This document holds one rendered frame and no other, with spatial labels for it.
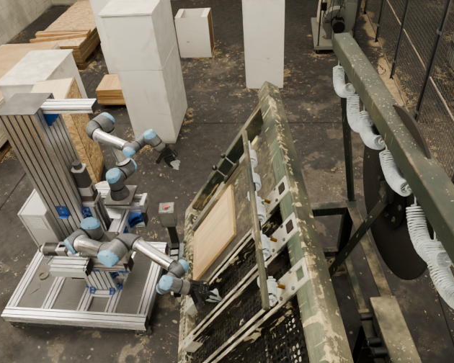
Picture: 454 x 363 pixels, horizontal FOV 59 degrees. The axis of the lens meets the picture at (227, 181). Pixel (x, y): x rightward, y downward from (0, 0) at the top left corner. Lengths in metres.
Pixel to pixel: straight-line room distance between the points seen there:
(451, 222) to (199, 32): 6.50
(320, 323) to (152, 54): 3.91
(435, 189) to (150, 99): 4.08
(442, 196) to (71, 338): 3.20
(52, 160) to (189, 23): 5.16
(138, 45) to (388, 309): 3.94
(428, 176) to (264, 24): 4.77
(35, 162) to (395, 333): 2.22
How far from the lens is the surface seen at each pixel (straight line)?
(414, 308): 3.88
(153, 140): 2.73
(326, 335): 1.41
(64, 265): 3.08
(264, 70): 6.36
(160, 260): 2.37
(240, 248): 2.13
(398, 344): 1.60
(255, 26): 6.09
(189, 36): 7.57
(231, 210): 2.52
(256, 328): 1.82
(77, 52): 7.92
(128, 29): 4.79
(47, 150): 2.69
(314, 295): 1.47
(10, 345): 4.13
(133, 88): 5.11
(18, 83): 5.75
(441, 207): 1.47
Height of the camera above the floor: 3.18
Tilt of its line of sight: 42 degrees down
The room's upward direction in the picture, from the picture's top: 6 degrees counter-clockwise
